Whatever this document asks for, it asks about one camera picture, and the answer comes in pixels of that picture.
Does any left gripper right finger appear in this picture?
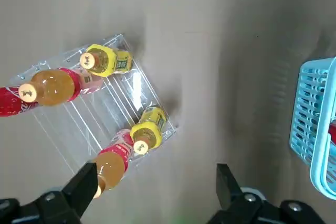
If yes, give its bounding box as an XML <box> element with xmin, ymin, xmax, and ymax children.
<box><xmin>209</xmin><ymin>163</ymin><xmax>328</xmax><ymax>224</ymax></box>

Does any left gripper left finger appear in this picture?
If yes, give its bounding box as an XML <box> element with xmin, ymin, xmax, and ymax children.
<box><xmin>0</xmin><ymin>162</ymin><xmax>99</xmax><ymax>224</ymax></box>

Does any red cola bottle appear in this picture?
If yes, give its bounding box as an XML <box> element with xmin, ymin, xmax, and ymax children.
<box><xmin>0</xmin><ymin>86</ymin><xmax>40</xmax><ymax>118</ymax></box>
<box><xmin>327</xmin><ymin>122</ymin><xmax>336</xmax><ymax>148</ymax></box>

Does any orange drink bottle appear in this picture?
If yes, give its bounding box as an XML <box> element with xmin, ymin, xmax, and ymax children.
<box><xmin>92</xmin><ymin>129</ymin><xmax>135</xmax><ymax>199</ymax></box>
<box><xmin>17</xmin><ymin>67</ymin><xmax>105</xmax><ymax>107</ymax></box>

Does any clear acrylic bottle tray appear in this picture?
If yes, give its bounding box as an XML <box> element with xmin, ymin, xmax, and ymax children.
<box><xmin>9</xmin><ymin>34</ymin><xmax>177</xmax><ymax>174</ymax></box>

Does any yellow label tea bottle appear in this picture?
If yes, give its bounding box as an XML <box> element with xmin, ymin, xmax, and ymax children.
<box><xmin>79</xmin><ymin>44</ymin><xmax>134</xmax><ymax>78</ymax></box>
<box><xmin>129</xmin><ymin>106</ymin><xmax>168</xmax><ymax>156</ymax></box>

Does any light blue plastic basket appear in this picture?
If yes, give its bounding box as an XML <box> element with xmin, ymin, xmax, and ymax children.
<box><xmin>288</xmin><ymin>56</ymin><xmax>336</xmax><ymax>200</ymax></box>

